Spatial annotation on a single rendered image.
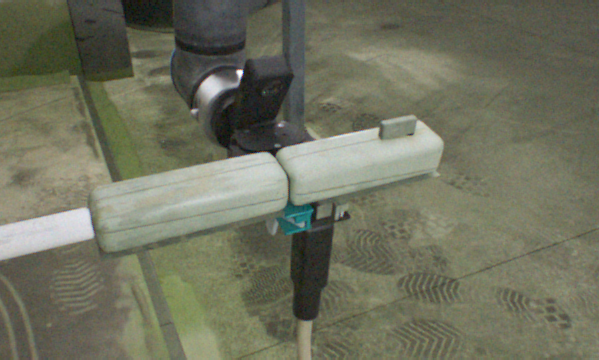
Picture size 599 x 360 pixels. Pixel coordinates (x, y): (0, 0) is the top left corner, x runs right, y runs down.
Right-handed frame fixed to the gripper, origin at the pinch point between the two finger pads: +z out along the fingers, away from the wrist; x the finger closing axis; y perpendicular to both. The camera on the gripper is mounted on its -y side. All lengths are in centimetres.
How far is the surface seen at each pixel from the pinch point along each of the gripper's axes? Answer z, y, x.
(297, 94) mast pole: -88, 38, -42
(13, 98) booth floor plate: -154, 60, 32
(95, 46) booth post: -169, 51, 2
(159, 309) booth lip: -37, 50, 10
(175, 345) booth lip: -28, 50, 9
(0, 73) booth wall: -168, 57, 35
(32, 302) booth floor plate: -49, 52, 31
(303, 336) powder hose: -0.7, 19.7, -0.5
